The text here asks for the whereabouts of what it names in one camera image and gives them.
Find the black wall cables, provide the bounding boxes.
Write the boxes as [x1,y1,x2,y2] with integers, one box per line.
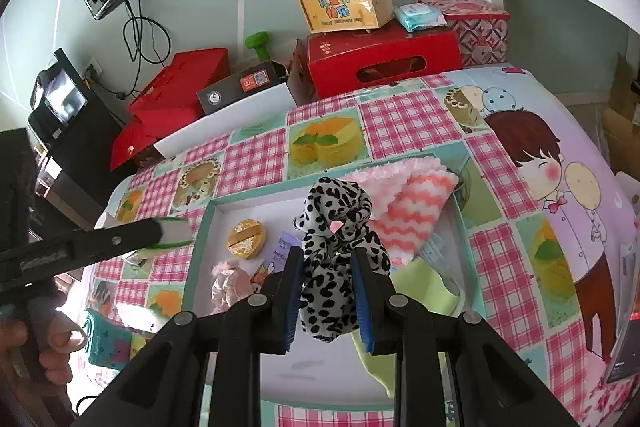
[84,0,174,101]

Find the pink fluffy wavy cloth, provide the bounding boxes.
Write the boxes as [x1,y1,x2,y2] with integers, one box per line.
[342,156,459,268]

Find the pink checkered cake tablecloth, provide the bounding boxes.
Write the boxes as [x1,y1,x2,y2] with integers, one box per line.
[88,66,638,426]

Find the black cabinet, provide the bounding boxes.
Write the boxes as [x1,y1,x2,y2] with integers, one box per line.
[28,98,137,209]

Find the red box with handle cutout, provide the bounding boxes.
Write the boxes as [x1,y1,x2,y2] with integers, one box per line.
[307,20,463,98]

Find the yellow cartoon gift box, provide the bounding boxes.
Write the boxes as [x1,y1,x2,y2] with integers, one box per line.
[297,0,395,34]

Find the person's left hand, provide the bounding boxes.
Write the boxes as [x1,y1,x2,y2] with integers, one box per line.
[0,310,89,388]

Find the green microfiber cloth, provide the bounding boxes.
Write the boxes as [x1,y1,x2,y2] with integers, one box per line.
[350,248,448,405]

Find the black box with gauge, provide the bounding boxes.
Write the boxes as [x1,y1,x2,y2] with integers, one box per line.
[198,61,288,115]

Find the blue wet wipes pack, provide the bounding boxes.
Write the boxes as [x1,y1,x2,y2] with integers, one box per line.
[394,2,447,32]

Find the teal embossed tin box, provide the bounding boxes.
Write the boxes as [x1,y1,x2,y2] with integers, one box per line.
[84,308,152,371]

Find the white board behind table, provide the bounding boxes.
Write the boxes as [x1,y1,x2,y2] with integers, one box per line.
[154,83,296,158]

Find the teal rimmed white tray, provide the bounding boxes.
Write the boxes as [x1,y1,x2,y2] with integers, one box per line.
[179,150,490,408]

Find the cardboard box on floor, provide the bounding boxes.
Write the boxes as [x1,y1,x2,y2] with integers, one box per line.
[601,55,640,180]

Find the leopard print scrunchie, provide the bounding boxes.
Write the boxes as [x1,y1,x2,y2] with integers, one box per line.
[293,176,390,343]

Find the large red gift bag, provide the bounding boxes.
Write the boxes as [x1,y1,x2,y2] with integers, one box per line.
[110,48,230,171]

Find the green tissue pack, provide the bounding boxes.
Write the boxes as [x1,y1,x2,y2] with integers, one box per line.
[136,217,195,257]

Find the red patterned storage box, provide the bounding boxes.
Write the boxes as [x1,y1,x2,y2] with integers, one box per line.
[419,0,510,67]

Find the pink floral satin scrunchie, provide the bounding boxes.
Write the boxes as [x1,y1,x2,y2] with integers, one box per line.
[210,260,254,314]

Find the small monitor on cabinet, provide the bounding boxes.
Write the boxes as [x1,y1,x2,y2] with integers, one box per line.
[28,48,88,148]

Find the green dumbbell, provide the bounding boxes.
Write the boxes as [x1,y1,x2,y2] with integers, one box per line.
[244,31,271,63]

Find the purple cartoon card packet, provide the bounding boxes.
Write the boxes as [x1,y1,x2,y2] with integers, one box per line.
[252,232,302,291]

